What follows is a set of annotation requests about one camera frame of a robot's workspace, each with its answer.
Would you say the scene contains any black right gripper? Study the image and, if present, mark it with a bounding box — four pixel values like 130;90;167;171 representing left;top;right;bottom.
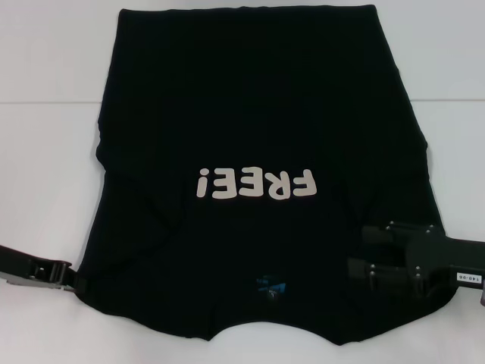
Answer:
348;221;485;297

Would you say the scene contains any black shirt with FREE print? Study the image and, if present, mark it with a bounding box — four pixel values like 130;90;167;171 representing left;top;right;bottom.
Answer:
75;3;452;337

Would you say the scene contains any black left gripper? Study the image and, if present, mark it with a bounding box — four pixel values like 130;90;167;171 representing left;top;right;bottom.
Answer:
0;244;90;295

